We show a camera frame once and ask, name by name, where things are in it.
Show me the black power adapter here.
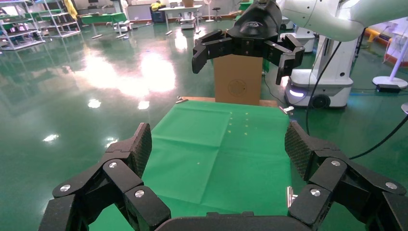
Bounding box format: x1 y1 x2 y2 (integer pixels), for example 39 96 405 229
376 84 402 94

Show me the yellow floor barrier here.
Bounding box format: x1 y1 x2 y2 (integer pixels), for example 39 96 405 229
364 27 393 44

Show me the green table cloth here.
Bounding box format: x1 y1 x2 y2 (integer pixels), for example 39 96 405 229
89 100 293 231

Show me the green covered table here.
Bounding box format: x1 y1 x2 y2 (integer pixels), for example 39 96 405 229
79 12 128 39

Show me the white floor stand round base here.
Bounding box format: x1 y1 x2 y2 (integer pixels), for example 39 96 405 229
372 35 408 90

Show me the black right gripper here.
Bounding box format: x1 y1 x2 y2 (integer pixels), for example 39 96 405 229
191 0 306 86

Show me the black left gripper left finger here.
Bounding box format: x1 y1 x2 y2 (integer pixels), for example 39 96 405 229
38 122 172 231

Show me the small white cart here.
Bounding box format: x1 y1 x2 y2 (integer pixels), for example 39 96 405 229
179 16 197 30

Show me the white desk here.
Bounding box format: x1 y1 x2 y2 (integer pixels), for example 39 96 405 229
158 4 204 36

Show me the yellow hanging garment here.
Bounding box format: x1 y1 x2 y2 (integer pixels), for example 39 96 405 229
64 0 79 21

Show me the black floor cable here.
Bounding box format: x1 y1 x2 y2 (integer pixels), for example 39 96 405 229
304 40 343 137
349 114 408 161

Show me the tall cardboard box round emblem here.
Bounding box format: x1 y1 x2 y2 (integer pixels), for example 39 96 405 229
213 54 264 107

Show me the dark blue bin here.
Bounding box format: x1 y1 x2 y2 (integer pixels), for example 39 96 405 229
151 9 166 24

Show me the white wheeled robot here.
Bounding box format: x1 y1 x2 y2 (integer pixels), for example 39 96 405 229
284 34 360 110

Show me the metal shelf rack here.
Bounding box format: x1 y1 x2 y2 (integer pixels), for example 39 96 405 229
0 0 46 51
32 0 82 39

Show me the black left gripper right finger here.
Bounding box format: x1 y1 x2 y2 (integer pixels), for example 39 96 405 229
284 120 408 231

